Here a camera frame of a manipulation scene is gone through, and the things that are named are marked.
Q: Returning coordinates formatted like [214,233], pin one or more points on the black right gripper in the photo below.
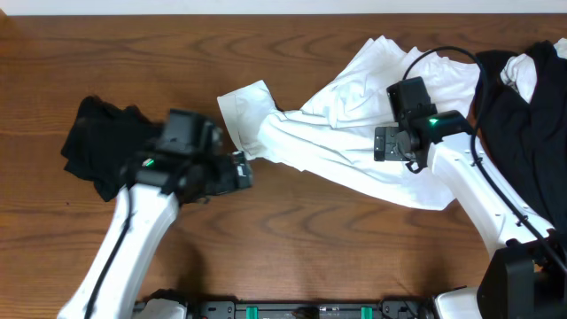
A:
[386,144]

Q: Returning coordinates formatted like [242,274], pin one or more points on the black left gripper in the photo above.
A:
[241,171]

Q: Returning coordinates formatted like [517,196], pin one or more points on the white t-shirt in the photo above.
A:
[332,134]

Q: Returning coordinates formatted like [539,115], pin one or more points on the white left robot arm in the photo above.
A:
[157,185]

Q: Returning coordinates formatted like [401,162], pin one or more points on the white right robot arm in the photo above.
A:
[526,276]

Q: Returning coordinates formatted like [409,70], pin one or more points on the folded black garment left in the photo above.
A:
[101,141]

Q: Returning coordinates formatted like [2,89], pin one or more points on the black garment pile right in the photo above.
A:
[527,144]

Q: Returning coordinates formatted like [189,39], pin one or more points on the white garment in pile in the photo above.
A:
[527,75]

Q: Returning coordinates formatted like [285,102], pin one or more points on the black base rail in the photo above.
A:
[383,309]

